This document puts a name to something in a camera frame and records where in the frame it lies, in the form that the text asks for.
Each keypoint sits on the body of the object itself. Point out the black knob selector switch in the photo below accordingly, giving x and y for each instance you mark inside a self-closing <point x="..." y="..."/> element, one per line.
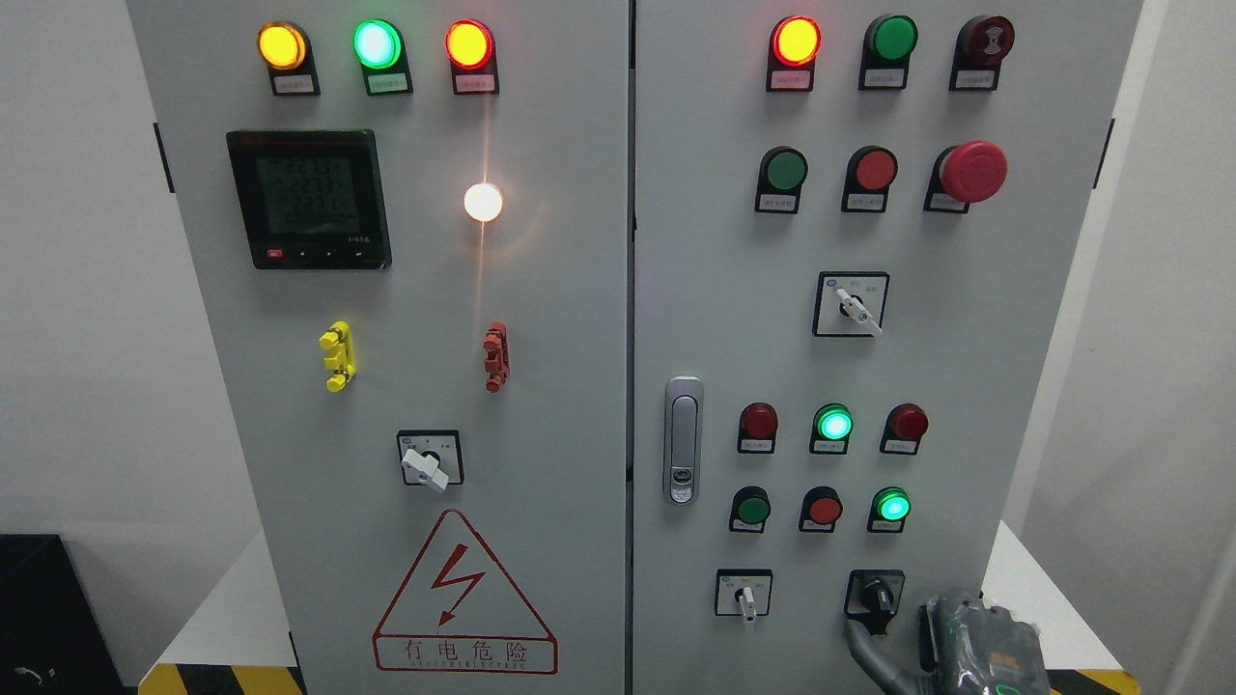
<point x="873" y="598"/>

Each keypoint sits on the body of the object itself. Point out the grey electrical control cabinet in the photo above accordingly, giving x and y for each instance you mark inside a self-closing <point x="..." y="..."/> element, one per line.
<point x="627" y="139"/>

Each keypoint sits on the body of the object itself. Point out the red terminal connector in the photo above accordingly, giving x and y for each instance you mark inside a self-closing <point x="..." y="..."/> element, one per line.
<point x="497" y="359"/>

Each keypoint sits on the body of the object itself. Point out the dark red indicator lamp left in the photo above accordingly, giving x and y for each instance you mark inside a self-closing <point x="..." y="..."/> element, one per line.
<point x="757" y="428"/>

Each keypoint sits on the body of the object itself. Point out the dark red indicator lamp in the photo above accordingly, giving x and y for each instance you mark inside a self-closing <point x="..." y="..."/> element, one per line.
<point x="757" y="428"/>
<point x="905" y="427"/>

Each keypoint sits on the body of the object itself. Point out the white lit indicator lamp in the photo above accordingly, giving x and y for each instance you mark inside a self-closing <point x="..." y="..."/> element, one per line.
<point x="483" y="202"/>

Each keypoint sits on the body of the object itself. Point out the green lit indicator lamp middle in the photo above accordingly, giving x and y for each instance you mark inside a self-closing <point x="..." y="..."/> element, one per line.
<point x="831" y="430"/>

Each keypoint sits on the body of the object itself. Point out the green lit indicator lamp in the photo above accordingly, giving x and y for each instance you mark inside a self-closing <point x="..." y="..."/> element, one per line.
<point x="831" y="430"/>
<point x="381" y="55"/>

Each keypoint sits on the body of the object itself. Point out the green push button upper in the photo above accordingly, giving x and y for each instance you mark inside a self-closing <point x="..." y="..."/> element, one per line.
<point x="782" y="172"/>

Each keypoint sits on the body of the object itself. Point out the red push button lower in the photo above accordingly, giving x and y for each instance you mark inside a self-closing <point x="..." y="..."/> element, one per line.
<point x="821" y="509"/>

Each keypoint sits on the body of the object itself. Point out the red push button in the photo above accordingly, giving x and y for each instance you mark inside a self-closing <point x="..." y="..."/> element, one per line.
<point x="869" y="176"/>
<point x="821" y="509"/>

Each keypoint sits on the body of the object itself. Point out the yellow terminal connector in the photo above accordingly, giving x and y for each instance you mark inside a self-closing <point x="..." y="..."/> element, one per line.
<point x="338" y="356"/>

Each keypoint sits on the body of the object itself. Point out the dark red indicator lamp right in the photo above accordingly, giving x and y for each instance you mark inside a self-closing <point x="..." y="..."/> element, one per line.
<point x="905" y="427"/>

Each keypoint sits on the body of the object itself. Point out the red push button upper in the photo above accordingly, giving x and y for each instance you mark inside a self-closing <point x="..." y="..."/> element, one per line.
<point x="869" y="176"/>

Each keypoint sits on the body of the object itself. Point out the red electric hazard warning sticker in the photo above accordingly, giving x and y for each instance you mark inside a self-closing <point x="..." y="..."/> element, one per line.
<point x="458" y="610"/>

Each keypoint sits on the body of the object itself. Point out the green lit push button lower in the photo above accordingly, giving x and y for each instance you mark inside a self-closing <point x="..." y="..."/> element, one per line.
<point x="889" y="509"/>

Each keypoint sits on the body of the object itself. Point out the red-rimmed lit indicator lamp left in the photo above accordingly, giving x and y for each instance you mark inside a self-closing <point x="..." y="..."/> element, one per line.
<point x="472" y="53"/>

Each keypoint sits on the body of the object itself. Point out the black digital power meter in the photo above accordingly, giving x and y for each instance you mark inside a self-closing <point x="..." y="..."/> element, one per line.
<point x="311" y="200"/>

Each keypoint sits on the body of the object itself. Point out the red lit indicator lamp right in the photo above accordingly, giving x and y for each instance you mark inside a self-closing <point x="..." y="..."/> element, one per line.
<point x="794" y="45"/>

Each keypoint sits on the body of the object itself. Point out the green lit indicator lamp top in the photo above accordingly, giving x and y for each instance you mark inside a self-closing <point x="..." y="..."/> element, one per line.
<point x="381" y="55"/>

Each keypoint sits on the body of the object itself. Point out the red emergency stop mushroom button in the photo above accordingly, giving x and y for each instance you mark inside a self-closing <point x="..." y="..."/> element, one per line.
<point x="965" y="174"/>

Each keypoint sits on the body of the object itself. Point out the green unlit indicator lamp top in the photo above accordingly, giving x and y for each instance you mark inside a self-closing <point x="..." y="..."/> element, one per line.
<point x="886" y="53"/>

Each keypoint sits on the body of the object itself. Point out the yellow indicator lamp top left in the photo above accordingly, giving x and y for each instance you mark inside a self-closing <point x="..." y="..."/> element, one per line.
<point x="288" y="55"/>

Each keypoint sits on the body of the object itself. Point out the dark red buzzer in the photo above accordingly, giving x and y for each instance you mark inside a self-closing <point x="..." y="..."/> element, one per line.
<point x="980" y="49"/>

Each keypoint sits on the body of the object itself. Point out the white cabinet base platform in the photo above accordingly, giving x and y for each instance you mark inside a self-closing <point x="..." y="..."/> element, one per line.
<point x="239" y="639"/>

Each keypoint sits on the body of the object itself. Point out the black box lower left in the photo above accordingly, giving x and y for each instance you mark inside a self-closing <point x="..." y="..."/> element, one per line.
<point x="50" y="642"/>

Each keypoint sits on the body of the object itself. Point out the silver door latch handle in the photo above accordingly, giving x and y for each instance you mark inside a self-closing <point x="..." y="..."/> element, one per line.
<point x="681" y="409"/>

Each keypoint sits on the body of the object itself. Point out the white-handled selector switch left door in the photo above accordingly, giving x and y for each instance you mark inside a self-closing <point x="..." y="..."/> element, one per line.
<point x="431" y="458"/>

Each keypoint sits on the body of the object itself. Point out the white-handled selector switch upper right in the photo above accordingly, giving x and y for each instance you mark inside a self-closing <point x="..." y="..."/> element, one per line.
<point x="850" y="303"/>

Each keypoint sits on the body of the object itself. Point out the white-handled selector switch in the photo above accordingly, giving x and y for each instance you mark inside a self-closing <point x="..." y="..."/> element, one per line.
<point x="743" y="593"/>
<point x="850" y="303"/>

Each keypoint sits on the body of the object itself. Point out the white-handled selector switch lower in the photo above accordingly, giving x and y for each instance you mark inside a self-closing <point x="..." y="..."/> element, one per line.
<point x="743" y="593"/>

